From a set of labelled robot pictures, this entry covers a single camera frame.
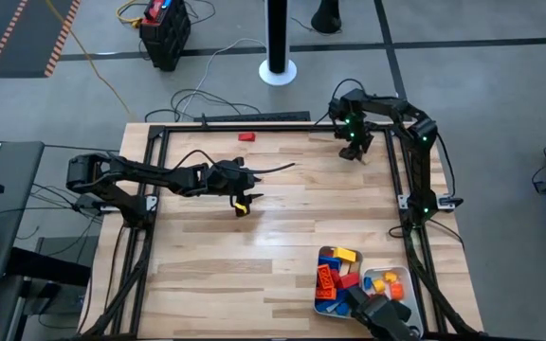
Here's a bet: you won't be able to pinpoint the black pole white base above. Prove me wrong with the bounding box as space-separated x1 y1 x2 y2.
258 0 299 88

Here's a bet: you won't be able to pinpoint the black round stand base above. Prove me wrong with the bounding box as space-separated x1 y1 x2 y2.
310 0 344 36

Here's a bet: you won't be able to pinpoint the yellow extension cable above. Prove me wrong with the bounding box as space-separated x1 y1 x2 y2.
44 0 144 122

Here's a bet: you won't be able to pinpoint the black floor cable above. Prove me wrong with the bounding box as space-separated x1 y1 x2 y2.
143 87 263 124

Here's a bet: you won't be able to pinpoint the black metal table frame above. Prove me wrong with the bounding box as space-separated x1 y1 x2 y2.
79 120 485 341

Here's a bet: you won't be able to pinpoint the black power strip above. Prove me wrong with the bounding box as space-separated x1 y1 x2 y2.
192 110 313 124

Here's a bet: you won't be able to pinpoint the black bulky device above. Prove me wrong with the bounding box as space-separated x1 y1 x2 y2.
345 285 422 341

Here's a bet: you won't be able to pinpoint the black side desk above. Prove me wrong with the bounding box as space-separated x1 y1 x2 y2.
0 140 46 285

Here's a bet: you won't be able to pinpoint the grey arm base box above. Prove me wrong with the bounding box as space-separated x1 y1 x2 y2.
436 194 464 211

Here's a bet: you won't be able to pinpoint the black mat striped edges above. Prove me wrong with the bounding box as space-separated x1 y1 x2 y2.
0 0 83 80

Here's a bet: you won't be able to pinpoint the white plastic bin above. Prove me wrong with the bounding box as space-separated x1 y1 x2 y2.
360 264 426 338
312 244 366 320

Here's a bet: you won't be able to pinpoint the white floor cable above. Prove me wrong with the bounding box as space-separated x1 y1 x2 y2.
176 37 268 119

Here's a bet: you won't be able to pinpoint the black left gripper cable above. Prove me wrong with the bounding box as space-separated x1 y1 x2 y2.
171 149 297 175

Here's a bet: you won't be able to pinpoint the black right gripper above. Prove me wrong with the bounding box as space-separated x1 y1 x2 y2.
328 97 374 163

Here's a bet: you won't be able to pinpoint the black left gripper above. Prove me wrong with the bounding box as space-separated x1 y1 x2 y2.
205 159 265 219

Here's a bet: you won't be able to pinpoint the black crate red handle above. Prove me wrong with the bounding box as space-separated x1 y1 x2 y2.
138 0 192 73

